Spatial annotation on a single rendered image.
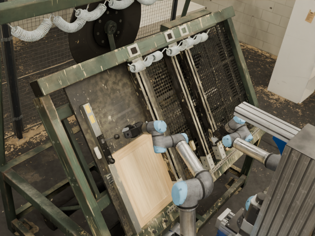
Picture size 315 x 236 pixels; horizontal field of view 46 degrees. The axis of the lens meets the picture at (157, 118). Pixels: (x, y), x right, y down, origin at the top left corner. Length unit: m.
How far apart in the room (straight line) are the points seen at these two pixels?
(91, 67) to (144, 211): 1.07
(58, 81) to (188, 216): 1.06
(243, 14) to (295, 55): 2.21
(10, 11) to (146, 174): 1.39
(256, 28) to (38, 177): 5.36
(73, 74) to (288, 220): 1.43
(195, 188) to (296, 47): 4.45
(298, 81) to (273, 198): 4.46
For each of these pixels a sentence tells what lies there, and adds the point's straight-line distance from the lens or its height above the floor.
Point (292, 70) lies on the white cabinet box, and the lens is 6.25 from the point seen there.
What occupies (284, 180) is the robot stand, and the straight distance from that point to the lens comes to 1.84.
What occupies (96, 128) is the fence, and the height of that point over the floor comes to 1.55.
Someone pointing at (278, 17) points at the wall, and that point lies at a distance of 7.72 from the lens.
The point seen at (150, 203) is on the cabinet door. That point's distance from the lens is 2.74.
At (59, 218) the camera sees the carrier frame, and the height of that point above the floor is 0.79.
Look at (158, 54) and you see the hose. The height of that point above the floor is 1.88.
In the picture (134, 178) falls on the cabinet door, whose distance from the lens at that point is 2.63.
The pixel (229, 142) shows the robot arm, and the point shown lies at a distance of 2.43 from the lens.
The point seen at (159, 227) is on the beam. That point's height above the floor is 0.85.
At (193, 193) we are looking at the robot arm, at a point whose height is 1.62.
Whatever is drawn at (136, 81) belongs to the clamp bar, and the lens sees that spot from 2.67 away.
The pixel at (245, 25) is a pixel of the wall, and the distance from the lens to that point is 8.07.
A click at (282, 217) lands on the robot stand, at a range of 1.97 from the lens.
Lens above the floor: 3.00
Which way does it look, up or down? 35 degrees down
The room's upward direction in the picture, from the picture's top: 7 degrees clockwise
